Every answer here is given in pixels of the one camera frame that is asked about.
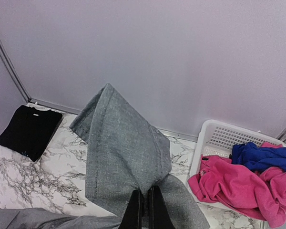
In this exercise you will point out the pink garment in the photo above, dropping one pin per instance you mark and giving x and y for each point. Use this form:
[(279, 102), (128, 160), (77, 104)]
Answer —
[(260, 195)]

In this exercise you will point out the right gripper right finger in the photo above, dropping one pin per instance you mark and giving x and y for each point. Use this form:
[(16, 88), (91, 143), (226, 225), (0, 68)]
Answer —
[(157, 211)]

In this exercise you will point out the blue garment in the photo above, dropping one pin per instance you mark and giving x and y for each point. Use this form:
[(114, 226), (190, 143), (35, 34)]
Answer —
[(258, 158)]

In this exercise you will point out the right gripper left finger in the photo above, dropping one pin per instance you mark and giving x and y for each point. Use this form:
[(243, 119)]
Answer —
[(132, 218)]

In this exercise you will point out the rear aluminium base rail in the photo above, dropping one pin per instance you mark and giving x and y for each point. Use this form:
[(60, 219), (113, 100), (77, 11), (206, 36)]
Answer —
[(113, 118)]

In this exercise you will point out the grey garment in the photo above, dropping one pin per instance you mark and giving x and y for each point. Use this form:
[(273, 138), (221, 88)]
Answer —
[(120, 159)]

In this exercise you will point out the black t-shirt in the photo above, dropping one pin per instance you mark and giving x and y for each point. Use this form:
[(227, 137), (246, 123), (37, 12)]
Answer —
[(30, 131)]

